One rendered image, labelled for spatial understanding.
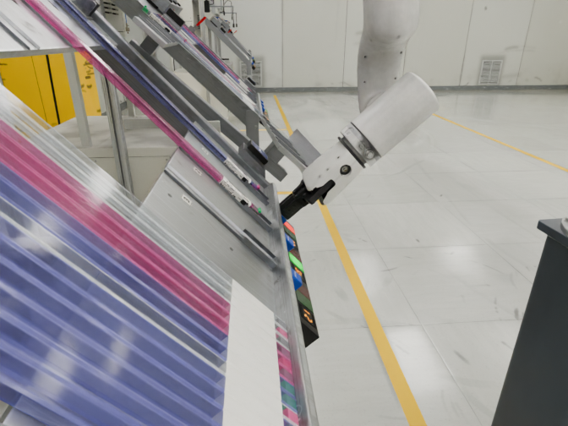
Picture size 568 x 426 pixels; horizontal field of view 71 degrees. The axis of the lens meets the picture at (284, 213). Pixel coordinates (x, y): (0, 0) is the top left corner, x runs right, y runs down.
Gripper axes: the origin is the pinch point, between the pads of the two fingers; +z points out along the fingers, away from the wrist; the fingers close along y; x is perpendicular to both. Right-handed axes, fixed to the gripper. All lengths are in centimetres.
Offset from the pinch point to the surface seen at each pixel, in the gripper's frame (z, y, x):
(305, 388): 0.6, -44.8, 3.5
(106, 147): 52, 85, 35
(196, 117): 2.1, 8.0, 22.9
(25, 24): 2.7, -17.6, 44.0
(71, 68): 38, 86, 61
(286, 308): 1.3, -33.2, 3.6
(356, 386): 31, 22, -68
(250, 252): 2.8, -24.0, 7.8
